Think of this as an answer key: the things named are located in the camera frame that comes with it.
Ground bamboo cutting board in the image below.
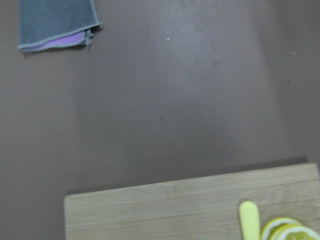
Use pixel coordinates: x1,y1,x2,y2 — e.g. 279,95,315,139
64,163,320,240

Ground purple cloth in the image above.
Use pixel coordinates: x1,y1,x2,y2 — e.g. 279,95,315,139
42,31,85,49

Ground yellow plastic knife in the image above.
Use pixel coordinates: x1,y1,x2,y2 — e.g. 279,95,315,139
238,201,261,240

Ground grey folded cloth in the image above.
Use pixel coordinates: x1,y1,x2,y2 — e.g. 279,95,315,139
17,0,102,52

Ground stacked lemon slices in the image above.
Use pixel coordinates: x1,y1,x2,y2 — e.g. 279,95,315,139
260,217,320,240

